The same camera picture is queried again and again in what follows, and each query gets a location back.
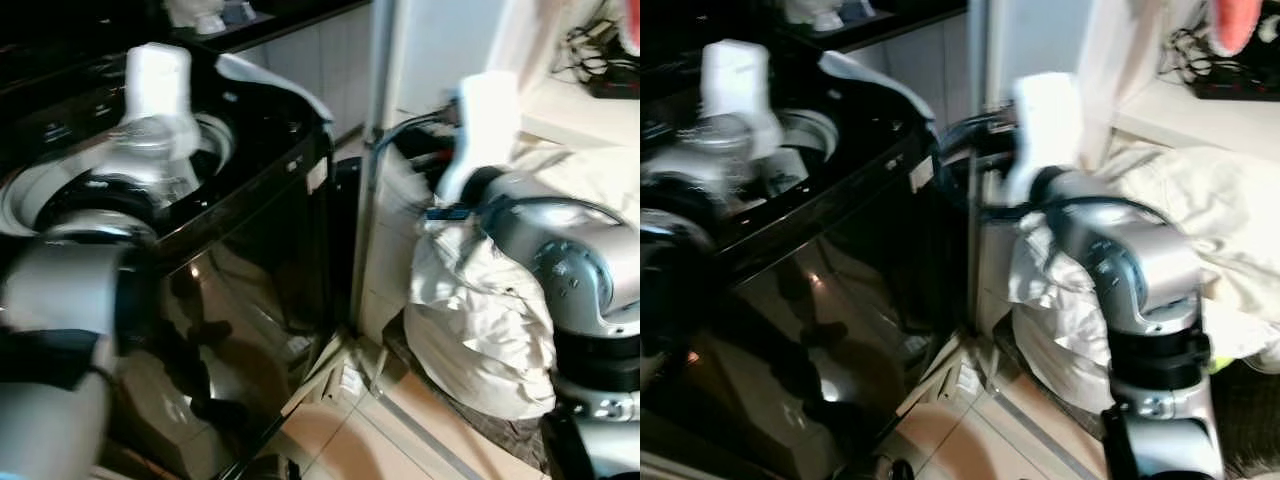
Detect small white object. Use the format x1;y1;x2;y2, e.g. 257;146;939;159
163;0;257;36
783;0;873;32

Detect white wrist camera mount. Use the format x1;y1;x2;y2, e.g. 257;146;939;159
124;43;202;161
436;72;521;207
700;40;787;153
1004;72;1087;207

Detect cream white garment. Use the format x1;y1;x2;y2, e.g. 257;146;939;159
404;145;641;421
1004;145;1280;416

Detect black power strip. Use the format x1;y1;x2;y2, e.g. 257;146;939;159
588;68;641;100
1193;74;1280;103

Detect black top-loading washing machine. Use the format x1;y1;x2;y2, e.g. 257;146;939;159
0;40;338;480
640;40;969;480

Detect tangled black cables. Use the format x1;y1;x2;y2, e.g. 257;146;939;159
1160;18;1280;83
553;18;641;83

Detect beige hanging cloth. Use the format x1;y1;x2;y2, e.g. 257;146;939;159
1078;0;1181;101
488;0;607;91

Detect dark woven laundry basket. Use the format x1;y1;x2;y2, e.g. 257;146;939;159
990;318;1280;477
385;318;553;475

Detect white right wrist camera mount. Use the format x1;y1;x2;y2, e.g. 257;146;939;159
436;72;521;207
1004;72;1087;207

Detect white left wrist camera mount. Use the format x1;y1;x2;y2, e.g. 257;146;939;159
124;43;202;161
700;40;787;153

